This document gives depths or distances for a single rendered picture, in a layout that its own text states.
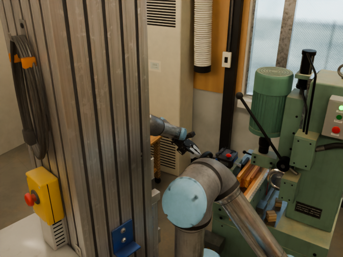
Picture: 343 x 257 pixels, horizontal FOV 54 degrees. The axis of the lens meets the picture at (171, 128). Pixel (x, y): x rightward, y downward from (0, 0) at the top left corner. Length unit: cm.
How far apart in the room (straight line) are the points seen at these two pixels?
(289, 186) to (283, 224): 25
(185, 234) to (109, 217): 21
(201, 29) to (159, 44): 39
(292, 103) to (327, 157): 28
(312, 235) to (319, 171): 32
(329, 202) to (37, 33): 143
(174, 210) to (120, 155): 20
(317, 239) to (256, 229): 78
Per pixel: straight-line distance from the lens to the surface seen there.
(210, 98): 329
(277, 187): 175
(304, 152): 156
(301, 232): 181
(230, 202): 101
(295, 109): 162
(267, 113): 165
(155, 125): 166
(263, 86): 161
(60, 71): 74
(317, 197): 175
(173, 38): 296
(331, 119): 150
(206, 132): 345
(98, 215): 95
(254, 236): 106
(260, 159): 182
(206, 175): 91
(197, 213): 86
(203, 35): 297
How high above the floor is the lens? 196
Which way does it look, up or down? 26 degrees down
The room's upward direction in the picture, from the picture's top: straight up
